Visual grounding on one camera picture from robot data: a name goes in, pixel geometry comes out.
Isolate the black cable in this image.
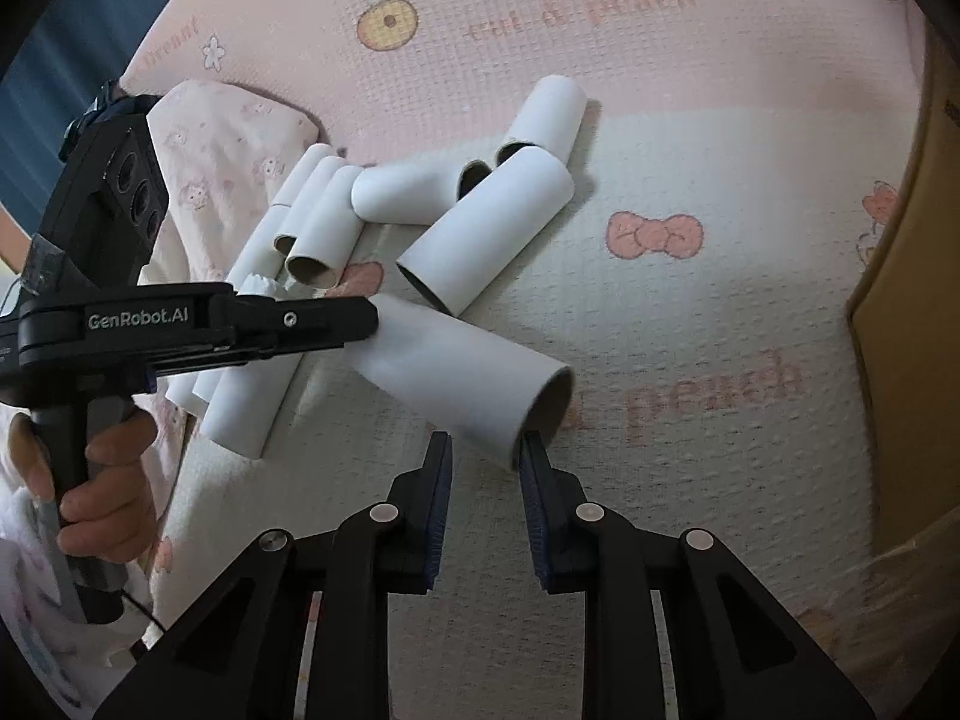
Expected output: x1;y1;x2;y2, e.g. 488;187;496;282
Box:
120;591;170;661

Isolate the person's left hand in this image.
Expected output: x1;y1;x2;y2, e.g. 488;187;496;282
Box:
7;412;162;565

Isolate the blue curtain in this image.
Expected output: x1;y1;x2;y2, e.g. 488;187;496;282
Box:
0;0;226;211

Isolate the large white cardboard tube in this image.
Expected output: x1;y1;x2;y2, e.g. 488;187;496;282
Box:
352;294;577;473

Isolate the brown cardboard box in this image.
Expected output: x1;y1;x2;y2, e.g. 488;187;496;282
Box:
846;7;960;563

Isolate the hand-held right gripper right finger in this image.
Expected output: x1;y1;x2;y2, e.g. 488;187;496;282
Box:
519;430;878;720

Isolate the dark blue cloth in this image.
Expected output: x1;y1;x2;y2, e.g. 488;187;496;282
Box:
61;77;162;137

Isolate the pink cat print mat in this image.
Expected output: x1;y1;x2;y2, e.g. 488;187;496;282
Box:
120;0;960;720

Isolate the pile of white tubes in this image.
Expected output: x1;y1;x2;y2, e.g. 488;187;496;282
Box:
163;75;588;460

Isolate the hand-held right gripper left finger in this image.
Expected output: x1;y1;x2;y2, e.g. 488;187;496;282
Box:
94;430;455;720

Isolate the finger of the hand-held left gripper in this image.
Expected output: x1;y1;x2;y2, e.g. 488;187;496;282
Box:
154;295;380;378

